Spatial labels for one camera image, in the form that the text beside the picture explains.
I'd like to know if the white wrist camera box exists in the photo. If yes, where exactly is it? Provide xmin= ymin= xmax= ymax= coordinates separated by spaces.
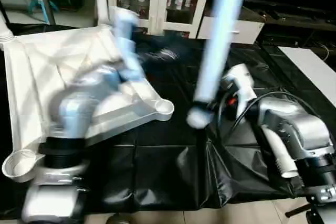
xmin=219 ymin=63 xmax=259 ymax=121
xmin=109 ymin=8 xmax=146 ymax=84

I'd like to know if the black work mat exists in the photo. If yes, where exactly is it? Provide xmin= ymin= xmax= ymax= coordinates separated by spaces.
xmin=0 ymin=22 xmax=336 ymax=215

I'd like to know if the white flat board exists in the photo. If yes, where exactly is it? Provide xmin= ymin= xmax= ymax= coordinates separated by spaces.
xmin=278 ymin=46 xmax=336 ymax=108

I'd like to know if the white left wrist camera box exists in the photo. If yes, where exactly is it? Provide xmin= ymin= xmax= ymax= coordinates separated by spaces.
xmin=109 ymin=8 xmax=146 ymax=84

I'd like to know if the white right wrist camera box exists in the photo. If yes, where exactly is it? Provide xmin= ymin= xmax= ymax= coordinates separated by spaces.
xmin=219 ymin=63 xmax=259 ymax=121

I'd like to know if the white drawer unit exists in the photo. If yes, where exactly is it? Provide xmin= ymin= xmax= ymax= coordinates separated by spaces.
xmin=198 ymin=14 xmax=266 ymax=46

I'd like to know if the white plastic table top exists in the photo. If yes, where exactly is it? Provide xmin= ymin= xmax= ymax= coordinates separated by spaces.
xmin=0 ymin=24 xmax=175 ymax=184

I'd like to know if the dark low sideboard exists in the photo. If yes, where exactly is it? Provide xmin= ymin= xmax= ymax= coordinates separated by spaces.
xmin=241 ymin=0 xmax=336 ymax=47

